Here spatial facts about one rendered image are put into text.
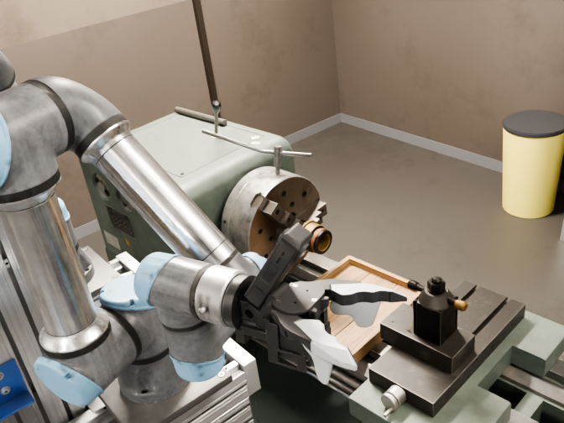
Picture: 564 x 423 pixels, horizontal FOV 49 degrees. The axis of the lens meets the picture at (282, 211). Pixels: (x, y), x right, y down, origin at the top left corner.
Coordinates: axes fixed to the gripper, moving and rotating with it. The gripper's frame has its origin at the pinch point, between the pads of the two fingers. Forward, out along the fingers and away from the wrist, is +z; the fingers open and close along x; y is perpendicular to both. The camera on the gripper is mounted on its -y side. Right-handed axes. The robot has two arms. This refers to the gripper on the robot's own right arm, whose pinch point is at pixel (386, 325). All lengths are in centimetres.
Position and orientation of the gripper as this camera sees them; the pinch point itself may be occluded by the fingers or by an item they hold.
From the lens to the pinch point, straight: 70.9
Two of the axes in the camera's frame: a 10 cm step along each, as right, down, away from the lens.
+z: 8.6, 1.6, -4.8
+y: 0.5, 9.2, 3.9
